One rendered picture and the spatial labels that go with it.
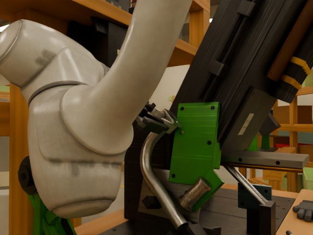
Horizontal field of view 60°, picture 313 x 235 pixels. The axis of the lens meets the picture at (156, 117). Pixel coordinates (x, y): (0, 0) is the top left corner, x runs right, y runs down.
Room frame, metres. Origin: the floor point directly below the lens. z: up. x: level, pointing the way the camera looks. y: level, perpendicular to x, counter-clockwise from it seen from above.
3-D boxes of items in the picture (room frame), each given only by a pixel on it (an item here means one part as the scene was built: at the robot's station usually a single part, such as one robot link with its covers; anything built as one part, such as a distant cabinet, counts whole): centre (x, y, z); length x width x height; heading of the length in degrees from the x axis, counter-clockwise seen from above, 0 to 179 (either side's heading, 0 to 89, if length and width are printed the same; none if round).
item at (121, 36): (0.84, 0.13, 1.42); 0.17 x 0.12 x 0.15; 146
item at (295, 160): (0.82, -0.23, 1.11); 0.39 x 0.16 x 0.03; 56
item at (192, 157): (0.71, -0.11, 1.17); 0.13 x 0.12 x 0.20; 146
